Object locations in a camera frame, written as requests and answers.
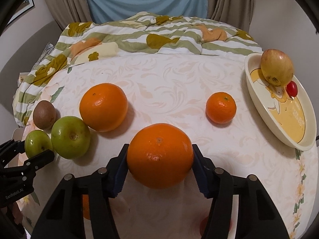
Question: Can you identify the right beige curtain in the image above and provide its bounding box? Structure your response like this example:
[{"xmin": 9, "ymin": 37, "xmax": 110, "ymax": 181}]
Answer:
[{"xmin": 207, "ymin": 0, "xmax": 254, "ymax": 32}]

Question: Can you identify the cream duck print plate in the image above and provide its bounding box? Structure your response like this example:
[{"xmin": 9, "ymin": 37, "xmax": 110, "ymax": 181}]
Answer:
[{"xmin": 244, "ymin": 53, "xmax": 317, "ymax": 151}]

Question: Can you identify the left beige curtain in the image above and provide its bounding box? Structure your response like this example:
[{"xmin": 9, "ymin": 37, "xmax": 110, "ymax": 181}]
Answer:
[{"xmin": 45, "ymin": 0, "xmax": 92, "ymax": 30}]

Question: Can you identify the white floral tablecloth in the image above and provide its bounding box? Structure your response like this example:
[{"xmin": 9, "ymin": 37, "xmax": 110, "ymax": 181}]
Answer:
[{"xmin": 23, "ymin": 54, "xmax": 318, "ymax": 238}]

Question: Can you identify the yellow red apple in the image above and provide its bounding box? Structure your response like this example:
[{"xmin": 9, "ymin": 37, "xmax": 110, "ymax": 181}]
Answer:
[{"xmin": 260, "ymin": 49, "xmax": 294, "ymax": 87}]

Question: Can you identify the small mandarin front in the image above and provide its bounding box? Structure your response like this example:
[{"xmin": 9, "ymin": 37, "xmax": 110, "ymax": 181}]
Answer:
[{"xmin": 82, "ymin": 195, "xmax": 90, "ymax": 220}]

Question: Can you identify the beige curtain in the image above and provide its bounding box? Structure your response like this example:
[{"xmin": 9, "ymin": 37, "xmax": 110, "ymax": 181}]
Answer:
[
  {"xmin": 45, "ymin": 0, "xmax": 92, "ymax": 30},
  {"xmin": 207, "ymin": 0, "xmax": 254, "ymax": 32}
]

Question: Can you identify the framed landscape picture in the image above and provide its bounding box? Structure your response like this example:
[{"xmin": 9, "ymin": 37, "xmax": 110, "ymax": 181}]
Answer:
[{"xmin": 8, "ymin": 0, "xmax": 34, "ymax": 24}]

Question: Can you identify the brown kiwi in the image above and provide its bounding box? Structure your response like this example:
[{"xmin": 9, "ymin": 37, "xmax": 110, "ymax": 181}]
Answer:
[{"xmin": 33, "ymin": 100, "xmax": 57, "ymax": 130}]

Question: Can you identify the small mandarin near plate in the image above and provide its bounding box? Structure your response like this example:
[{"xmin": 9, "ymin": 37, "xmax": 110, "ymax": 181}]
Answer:
[{"xmin": 206, "ymin": 92, "xmax": 237, "ymax": 124}]

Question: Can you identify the green striped floral duvet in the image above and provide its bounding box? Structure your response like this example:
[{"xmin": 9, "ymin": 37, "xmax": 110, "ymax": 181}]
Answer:
[{"xmin": 12, "ymin": 11, "xmax": 262, "ymax": 127}]

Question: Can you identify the large orange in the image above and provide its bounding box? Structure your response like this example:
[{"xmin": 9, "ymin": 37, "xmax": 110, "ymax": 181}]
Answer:
[
  {"xmin": 127, "ymin": 123, "xmax": 194, "ymax": 189},
  {"xmin": 79, "ymin": 83, "xmax": 128, "ymax": 132}
]

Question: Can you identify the grey headboard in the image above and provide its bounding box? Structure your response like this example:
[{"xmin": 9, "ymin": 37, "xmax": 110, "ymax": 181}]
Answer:
[{"xmin": 1, "ymin": 21, "xmax": 62, "ymax": 113}]

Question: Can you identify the green apple one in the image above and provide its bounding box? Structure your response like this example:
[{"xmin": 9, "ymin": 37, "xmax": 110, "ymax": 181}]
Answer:
[
  {"xmin": 24, "ymin": 130, "xmax": 53, "ymax": 158},
  {"xmin": 51, "ymin": 116, "xmax": 91, "ymax": 160}
]

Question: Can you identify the red cherry tomato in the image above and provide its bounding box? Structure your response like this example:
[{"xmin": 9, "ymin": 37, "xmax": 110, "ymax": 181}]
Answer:
[
  {"xmin": 200, "ymin": 216, "xmax": 232, "ymax": 238},
  {"xmin": 286, "ymin": 81, "xmax": 298, "ymax": 98}
]

